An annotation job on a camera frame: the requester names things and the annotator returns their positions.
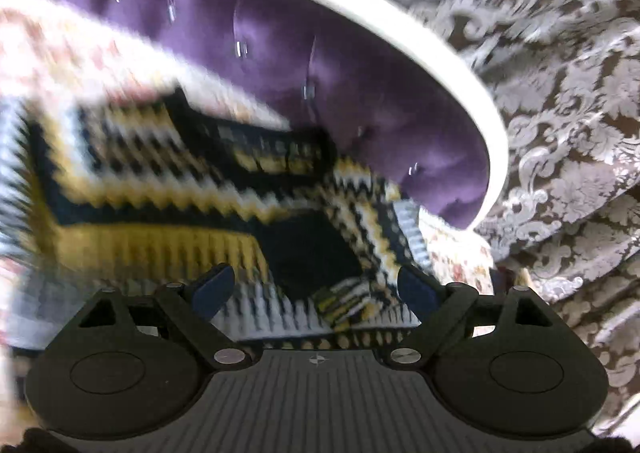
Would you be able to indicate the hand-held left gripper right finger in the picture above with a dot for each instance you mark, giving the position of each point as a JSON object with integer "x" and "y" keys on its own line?
{"x": 419, "y": 294}

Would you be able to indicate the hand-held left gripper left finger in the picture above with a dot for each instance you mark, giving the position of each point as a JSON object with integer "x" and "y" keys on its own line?
{"x": 214, "y": 289}

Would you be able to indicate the zigzag knit sweater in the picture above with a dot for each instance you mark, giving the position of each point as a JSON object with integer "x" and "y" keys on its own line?
{"x": 150, "y": 193}

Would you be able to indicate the brown damask curtain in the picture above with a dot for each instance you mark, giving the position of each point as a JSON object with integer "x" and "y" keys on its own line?
{"x": 550, "y": 83}

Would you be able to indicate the purple tufted headboard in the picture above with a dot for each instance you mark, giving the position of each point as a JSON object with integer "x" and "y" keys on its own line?
{"x": 280, "y": 33}

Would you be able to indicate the floral bed cover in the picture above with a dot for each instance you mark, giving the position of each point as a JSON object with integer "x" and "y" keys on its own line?
{"x": 60, "y": 48}

